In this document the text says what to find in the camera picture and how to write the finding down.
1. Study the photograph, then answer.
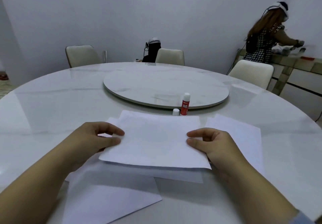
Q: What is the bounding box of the person's left hand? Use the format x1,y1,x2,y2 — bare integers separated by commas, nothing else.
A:
63,122,125,167

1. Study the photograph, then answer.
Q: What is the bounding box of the white and beige sideboard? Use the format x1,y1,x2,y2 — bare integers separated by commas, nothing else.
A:
236,49,322,121

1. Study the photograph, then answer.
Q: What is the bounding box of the red and white glue stick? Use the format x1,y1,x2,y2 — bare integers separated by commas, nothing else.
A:
180,92,191,116

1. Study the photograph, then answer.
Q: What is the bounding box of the black bag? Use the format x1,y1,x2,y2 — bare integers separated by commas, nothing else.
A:
142,41,162,63

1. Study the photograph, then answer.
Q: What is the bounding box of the person's right hand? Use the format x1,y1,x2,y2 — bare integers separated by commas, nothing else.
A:
186,128,242,172

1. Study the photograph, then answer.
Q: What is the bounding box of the white paper sheet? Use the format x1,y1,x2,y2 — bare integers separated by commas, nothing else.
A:
204,114,265,177
99,110,212,169
61,153,163,224
152,167,204,184

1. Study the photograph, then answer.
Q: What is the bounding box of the person's right forearm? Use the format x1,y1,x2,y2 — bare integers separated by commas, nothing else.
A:
213,159,300,224

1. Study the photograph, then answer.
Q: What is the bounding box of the round marble turntable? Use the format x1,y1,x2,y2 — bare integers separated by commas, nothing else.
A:
103,69,230,110

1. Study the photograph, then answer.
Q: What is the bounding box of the clear plastic bag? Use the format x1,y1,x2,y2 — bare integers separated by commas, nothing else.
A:
271,43,293,55

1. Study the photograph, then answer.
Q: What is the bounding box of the person's left forearm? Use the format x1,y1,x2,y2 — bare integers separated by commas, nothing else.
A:
0,139,82,224

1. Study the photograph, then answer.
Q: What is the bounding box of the cream upholstered chair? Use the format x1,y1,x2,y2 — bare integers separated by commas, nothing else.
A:
155,48,185,66
227,59,275,90
65,45,102,68

